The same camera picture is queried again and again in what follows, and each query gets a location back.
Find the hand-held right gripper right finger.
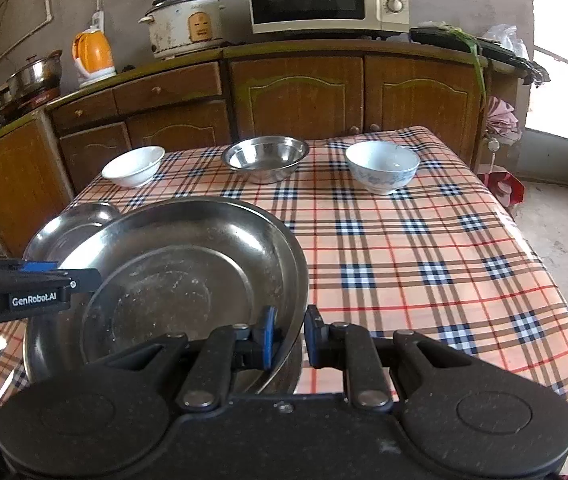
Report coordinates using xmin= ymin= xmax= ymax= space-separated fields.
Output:
xmin=305 ymin=305 xmax=465 ymax=409

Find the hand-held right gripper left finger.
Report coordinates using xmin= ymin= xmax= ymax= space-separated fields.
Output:
xmin=98 ymin=306 xmax=279 ymax=412

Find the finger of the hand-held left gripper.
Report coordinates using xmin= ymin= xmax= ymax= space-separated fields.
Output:
xmin=0 ymin=255 xmax=60 ymax=273
xmin=0 ymin=269 xmax=102 ymax=328

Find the medium steel plate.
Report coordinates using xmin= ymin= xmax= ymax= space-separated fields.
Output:
xmin=24 ymin=202 xmax=122 ymax=262

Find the white shallow bowl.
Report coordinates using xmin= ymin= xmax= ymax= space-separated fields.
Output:
xmin=102 ymin=145 xmax=165 ymax=189

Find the large steel plate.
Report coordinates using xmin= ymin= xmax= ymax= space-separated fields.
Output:
xmin=22 ymin=198 xmax=311 ymax=396

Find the steel bowl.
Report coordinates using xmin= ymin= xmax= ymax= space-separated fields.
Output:
xmin=222 ymin=135 xmax=311 ymax=184

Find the white blue-patterned bowl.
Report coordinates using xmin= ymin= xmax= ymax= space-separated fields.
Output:
xmin=345 ymin=141 xmax=421 ymax=196

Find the light wooden cabinet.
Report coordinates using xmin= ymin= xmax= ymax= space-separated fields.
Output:
xmin=0 ymin=107 xmax=74 ymax=256

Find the plaid tablecloth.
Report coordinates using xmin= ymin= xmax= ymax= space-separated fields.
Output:
xmin=0 ymin=126 xmax=568 ymax=438

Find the red induction cooker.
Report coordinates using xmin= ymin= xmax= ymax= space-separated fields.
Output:
xmin=11 ymin=87 xmax=62 ymax=112

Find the steel pot with lid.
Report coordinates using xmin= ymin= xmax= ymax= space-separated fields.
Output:
xmin=6 ymin=50 xmax=63 ymax=98

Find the wooden cabinet with drawers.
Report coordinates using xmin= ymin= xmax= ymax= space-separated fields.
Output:
xmin=46 ymin=45 xmax=235 ymax=191

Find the orange electric kettle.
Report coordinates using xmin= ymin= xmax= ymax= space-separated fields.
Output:
xmin=72 ymin=30 xmax=117 ymax=88

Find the wooden two-door cabinet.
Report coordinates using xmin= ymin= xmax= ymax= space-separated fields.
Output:
xmin=221 ymin=40 xmax=490 ymax=171

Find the red bag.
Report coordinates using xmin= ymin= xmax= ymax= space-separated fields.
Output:
xmin=479 ymin=170 xmax=526 ymax=206

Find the white rice cooker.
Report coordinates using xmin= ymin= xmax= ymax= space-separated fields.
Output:
xmin=138 ymin=0 xmax=226 ymax=60

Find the pink cloth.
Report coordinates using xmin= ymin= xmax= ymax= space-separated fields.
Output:
xmin=484 ymin=97 xmax=522 ymax=143

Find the green onion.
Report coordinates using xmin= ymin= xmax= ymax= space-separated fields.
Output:
xmin=439 ymin=22 xmax=490 ymax=106

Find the black flat stove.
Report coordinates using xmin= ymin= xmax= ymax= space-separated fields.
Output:
xmin=409 ymin=22 xmax=550 ymax=86

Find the clear plastic bag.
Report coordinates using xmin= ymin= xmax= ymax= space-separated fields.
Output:
xmin=481 ymin=24 xmax=527 ymax=58

